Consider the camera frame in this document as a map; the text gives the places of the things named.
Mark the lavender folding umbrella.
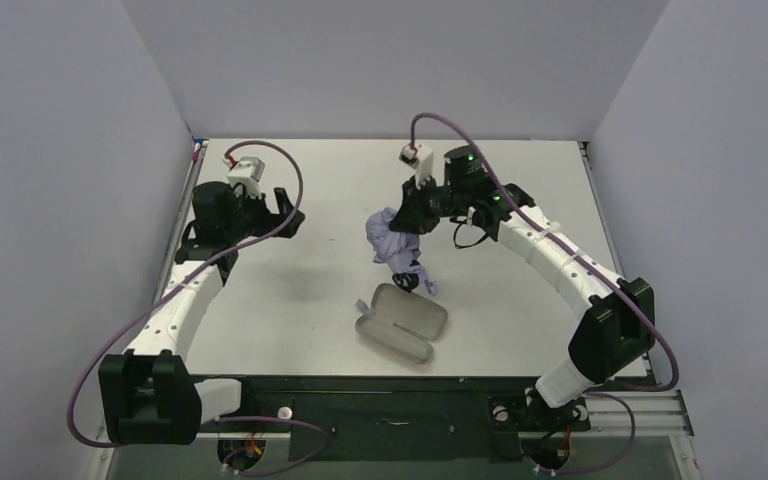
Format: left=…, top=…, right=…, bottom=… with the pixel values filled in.
left=365, top=207, right=439, bottom=296

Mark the pink umbrella case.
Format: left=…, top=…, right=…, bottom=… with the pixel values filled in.
left=355, top=284, right=449, bottom=364

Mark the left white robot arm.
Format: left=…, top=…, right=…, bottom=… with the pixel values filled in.
left=98, top=181, right=305, bottom=445

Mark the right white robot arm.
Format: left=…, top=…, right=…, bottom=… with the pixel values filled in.
left=389, top=144, right=655, bottom=409

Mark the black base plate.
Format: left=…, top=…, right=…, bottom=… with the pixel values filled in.
left=125, top=370, right=591, bottom=464

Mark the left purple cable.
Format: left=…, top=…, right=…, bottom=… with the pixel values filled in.
left=67, top=139, right=332, bottom=478

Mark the aluminium frame rail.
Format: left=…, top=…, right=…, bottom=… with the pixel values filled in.
left=105, top=383, right=693, bottom=445

